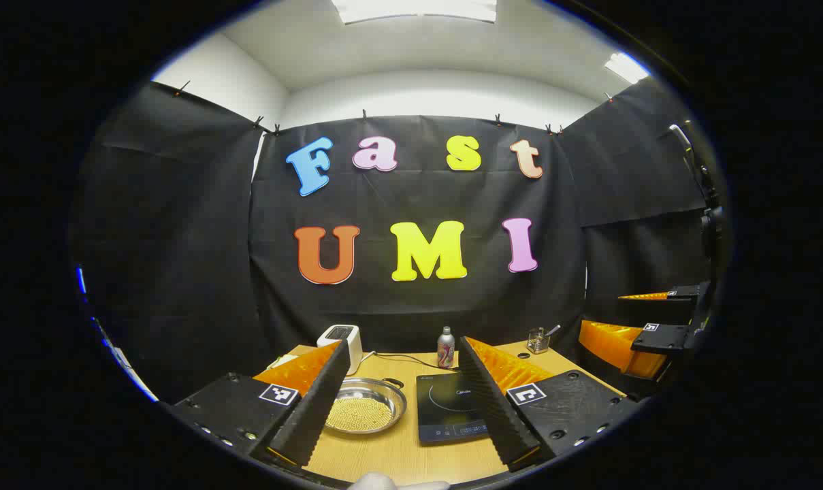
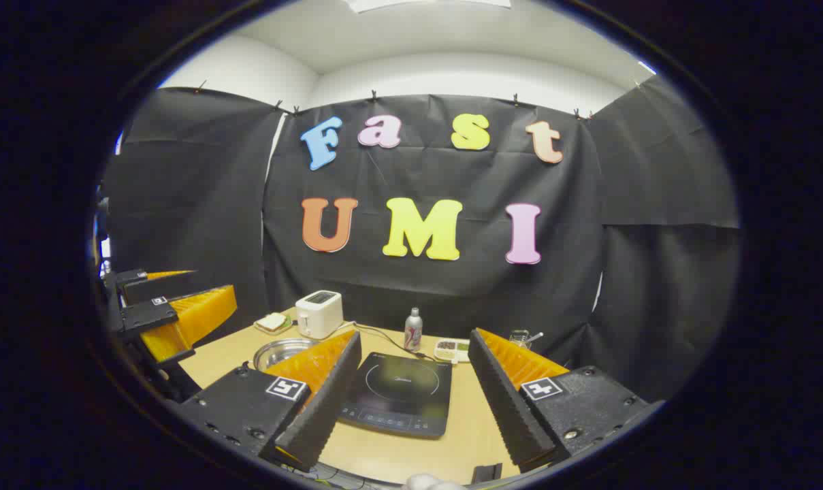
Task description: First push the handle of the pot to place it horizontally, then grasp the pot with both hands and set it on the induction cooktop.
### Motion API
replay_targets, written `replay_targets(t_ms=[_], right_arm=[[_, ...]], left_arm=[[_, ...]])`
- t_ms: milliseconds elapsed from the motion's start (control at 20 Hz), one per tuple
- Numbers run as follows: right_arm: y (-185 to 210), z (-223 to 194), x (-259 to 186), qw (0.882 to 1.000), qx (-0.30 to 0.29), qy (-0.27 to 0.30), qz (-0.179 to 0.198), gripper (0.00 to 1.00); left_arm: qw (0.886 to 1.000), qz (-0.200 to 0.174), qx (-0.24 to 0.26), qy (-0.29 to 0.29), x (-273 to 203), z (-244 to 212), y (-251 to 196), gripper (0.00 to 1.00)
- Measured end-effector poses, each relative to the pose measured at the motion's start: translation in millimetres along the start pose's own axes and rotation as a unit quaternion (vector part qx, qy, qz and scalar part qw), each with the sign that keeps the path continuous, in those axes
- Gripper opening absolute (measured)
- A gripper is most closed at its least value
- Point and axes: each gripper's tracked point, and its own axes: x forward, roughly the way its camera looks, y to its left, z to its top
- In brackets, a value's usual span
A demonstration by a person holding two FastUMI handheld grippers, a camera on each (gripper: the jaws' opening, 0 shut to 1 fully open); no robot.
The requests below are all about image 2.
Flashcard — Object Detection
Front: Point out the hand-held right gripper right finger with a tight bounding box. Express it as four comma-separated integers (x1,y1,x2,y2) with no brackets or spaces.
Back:
467,328,665,474

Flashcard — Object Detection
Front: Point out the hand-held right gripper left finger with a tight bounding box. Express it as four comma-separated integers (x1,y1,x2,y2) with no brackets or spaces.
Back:
178,330,363,473

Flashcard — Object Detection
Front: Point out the steel pot with black handles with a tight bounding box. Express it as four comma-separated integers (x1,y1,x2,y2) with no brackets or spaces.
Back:
253,338,320,372

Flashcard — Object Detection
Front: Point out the black induction cooktop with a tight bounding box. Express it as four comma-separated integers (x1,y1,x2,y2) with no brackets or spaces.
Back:
338,353,453,438

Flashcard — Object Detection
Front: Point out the white divided food tray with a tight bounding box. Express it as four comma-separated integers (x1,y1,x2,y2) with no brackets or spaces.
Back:
434,338,471,363

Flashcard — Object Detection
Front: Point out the white rectangular plate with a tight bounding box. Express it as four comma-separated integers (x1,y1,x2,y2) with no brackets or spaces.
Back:
254,313,293,336

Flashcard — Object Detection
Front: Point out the white toaster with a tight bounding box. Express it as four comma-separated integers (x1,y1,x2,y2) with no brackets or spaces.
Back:
295,291,344,340

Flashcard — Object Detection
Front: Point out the silver printed bottle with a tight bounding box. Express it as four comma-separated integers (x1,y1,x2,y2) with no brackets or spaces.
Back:
404,308,423,353

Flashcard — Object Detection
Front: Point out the black backdrop cloth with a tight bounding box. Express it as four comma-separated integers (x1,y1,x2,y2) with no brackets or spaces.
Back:
101,75,740,402

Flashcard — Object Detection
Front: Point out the ceiling light panel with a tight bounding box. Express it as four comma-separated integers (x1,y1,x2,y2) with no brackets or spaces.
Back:
346,0,512,13

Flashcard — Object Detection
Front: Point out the black power cable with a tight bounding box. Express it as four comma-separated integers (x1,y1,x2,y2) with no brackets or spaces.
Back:
353,324,436,360

